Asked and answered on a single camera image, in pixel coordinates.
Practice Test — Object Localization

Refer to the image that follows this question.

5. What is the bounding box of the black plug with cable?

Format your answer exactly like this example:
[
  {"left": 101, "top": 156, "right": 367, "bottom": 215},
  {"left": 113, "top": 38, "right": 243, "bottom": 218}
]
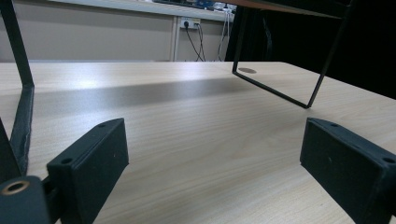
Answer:
[{"left": 184, "top": 21, "right": 202, "bottom": 63}]

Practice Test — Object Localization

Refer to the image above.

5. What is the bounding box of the white cable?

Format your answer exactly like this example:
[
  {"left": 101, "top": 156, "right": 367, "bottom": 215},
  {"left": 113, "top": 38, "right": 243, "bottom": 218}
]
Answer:
[{"left": 218, "top": 8, "right": 233, "bottom": 62}]

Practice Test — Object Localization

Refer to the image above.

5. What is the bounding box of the black metal shelf wooden top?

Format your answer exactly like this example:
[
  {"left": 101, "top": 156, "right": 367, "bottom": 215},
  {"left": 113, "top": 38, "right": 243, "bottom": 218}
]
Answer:
[{"left": 0, "top": 0, "right": 355, "bottom": 185}]

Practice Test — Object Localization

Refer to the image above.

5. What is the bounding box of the grey wall ledge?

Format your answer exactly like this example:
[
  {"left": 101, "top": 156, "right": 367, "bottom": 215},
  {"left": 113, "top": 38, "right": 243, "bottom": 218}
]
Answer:
[{"left": 49, "top": 0, "right": 237, "bottom": 22}]

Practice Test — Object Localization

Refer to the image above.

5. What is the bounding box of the thin black cable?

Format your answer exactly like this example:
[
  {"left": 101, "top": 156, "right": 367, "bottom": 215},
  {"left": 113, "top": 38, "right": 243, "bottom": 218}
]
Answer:
[{"left": 196, "top": 23, "right": 206, "bottom": 63}]

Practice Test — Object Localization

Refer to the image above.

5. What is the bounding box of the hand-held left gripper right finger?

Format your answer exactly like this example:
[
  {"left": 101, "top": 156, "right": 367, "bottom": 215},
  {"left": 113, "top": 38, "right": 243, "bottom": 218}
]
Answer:
[{"left": 300, "top": 117, "right": 396, "bottom": 224}]

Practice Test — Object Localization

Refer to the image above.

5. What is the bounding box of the dark curtain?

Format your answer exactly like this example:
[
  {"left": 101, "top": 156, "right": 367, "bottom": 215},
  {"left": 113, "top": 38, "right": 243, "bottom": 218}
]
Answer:
[{"left": 225, "top": 0, "right": 396, "bottom": 101}]

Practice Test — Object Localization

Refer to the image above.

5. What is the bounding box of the white wall socket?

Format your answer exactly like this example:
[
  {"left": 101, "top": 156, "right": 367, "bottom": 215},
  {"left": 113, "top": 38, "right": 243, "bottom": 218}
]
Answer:
[{"left": 180, "top": 17, "right": 202, "bottom": 30}]

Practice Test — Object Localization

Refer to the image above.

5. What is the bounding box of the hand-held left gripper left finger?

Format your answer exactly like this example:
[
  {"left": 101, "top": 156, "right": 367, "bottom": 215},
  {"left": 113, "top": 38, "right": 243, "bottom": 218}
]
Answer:
[{"left": 46, "top": 118, "right": 130, "bottom": 224}]

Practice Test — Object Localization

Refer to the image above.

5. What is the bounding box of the white vertical cable trunking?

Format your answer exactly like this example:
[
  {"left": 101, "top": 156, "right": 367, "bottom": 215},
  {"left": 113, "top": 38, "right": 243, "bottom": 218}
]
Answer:
[{"left": 169, "top": 17, "right": 182, "bottom": 63}]

